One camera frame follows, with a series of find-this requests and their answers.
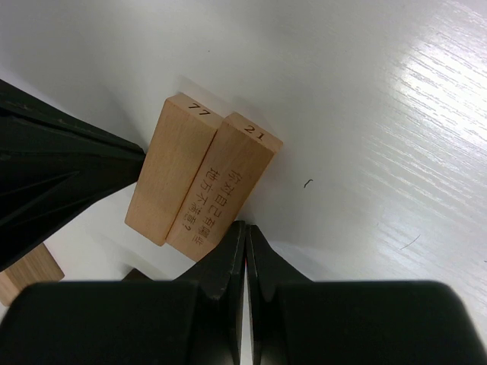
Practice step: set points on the plain long light wood block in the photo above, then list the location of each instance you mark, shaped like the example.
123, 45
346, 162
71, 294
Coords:
182, 136

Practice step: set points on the engraved long light wood block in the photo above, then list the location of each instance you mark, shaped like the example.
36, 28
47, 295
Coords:
234, 163

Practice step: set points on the dark wood arch block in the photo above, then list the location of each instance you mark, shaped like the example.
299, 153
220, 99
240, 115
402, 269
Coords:
135, 275

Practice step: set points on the light wood cube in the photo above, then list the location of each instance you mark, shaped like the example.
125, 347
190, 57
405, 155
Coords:
36, 266

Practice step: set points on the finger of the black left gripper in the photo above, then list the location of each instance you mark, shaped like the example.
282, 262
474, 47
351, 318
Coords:
53, 167

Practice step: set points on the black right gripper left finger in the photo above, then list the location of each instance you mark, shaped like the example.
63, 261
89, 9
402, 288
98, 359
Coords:
217, 324

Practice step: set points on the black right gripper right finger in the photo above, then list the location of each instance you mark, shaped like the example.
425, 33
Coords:
278, 312

